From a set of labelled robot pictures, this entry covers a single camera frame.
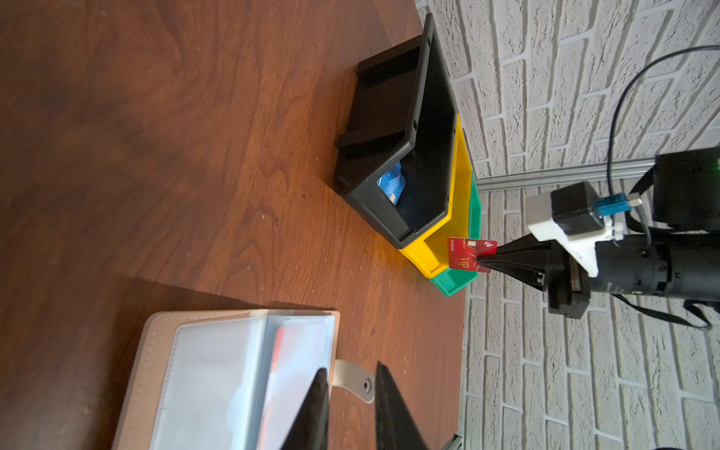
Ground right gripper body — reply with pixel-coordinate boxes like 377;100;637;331
542;234;719;320

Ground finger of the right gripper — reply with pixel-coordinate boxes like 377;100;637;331
476;234;552;264
478;261;548;292

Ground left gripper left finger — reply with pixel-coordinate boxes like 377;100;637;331
281;369;330;450

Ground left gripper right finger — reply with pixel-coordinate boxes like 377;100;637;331
374;362;429;450

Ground red VIP card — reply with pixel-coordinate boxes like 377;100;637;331
447;237;498;273

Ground tan leather card holder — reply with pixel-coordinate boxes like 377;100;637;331
114;309;375;449

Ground blue VIP card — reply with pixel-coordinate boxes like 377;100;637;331
376;162;406;206

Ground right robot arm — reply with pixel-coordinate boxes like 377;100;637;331
471;147;719;329

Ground green storage bin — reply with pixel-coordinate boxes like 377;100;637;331
429;184;482;297

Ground yellow storage bin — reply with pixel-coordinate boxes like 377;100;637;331
399;114;474;279

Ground black storage bin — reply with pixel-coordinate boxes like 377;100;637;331
333;15;458;249

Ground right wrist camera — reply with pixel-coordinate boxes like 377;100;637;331
526;181;642;278

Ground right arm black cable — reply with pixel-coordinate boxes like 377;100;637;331
606;43;720;198

